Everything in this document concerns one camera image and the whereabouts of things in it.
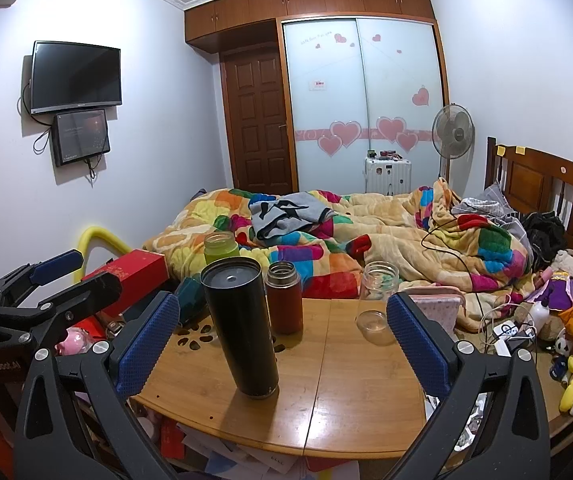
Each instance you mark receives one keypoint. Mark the clear glass jar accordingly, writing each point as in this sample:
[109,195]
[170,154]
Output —
[379,282]

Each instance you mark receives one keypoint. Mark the black clothing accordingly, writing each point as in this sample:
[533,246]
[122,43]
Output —
[543,235]

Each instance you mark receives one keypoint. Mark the black standing fan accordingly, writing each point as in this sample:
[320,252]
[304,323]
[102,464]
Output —
[452,130]

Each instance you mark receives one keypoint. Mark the white plastic bottle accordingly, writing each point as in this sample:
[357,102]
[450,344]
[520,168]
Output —
[540,317]

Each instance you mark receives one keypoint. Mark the wooden wardrobe frosted sliding doors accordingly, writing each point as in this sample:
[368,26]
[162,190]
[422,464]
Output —
[326,85]

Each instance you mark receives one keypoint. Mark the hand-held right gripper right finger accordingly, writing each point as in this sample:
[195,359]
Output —
[416,345]

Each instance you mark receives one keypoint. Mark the black wall television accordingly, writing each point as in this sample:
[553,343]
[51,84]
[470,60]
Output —
[74,77]

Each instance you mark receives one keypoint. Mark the clear glass lid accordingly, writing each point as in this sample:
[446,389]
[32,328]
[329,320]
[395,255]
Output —
[372,327]

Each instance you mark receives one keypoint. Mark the brown wooden door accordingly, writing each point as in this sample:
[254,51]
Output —
[259,120]

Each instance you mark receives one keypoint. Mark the teal container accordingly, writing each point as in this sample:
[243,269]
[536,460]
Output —
[189,300]

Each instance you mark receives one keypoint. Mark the white suitcase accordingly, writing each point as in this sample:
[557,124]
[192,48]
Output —
[389,175]

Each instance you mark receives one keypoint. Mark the pink pouch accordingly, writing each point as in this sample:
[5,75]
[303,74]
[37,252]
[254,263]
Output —
[441,305]

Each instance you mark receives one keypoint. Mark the red cardboard box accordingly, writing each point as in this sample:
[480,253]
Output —
[131,270]

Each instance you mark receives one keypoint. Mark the small black monitor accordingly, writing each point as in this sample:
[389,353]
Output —
[80,135]

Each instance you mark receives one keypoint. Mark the grey striped pillow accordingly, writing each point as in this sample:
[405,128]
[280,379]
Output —
[486,205]

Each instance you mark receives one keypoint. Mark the colourful patchwork blanket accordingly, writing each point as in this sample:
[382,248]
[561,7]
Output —
[406,245]

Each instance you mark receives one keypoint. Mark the green glass jar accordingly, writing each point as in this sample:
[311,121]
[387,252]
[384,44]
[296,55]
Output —
[221,252]

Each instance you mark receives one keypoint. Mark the wooden bed headboard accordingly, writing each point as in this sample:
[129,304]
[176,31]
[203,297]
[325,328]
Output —
[531,180]

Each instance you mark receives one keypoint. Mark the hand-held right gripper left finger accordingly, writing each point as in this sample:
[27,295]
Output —
[149,345]

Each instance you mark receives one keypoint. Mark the grey black garment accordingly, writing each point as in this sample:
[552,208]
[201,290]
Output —
[286,215]

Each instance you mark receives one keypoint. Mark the pink toy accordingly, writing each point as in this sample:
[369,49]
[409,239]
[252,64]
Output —
[74,342]

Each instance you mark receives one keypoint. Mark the white power adapter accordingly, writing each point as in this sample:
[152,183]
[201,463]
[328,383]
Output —
[506,331]

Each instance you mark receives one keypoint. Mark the brown thermos bottle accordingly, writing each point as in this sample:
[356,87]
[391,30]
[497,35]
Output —
[285,305]

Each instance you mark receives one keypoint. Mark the yellow foam tube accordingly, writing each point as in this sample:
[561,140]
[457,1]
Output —
[97,232]

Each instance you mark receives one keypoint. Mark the black tumbler cup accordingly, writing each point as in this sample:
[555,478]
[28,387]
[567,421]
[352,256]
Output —
[241,330]

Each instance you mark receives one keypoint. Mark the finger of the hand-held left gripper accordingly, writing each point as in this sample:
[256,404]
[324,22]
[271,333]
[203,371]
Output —
[91,287]
[56,261]

